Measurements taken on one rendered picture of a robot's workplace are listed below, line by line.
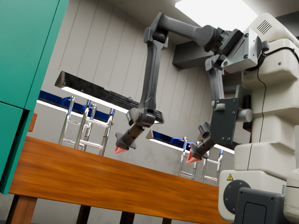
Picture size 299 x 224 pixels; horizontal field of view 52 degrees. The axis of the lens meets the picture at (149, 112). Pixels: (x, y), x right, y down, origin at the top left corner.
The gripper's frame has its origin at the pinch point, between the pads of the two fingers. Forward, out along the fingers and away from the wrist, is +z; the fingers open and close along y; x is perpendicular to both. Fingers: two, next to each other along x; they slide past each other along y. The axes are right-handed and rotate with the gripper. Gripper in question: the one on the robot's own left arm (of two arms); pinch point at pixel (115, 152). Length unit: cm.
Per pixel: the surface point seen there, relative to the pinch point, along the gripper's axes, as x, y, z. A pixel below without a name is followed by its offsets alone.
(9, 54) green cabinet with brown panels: 5, 61, -31
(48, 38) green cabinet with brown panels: -3, 51, -38
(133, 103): -26.0, -7.7, -12.0
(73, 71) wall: -180, -31, 79
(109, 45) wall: -217, -63, 50
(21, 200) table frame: 33, 42, 0
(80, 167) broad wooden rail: 23.3, 25.8, -10.0
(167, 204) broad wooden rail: 28.2, -18.3, -6.0
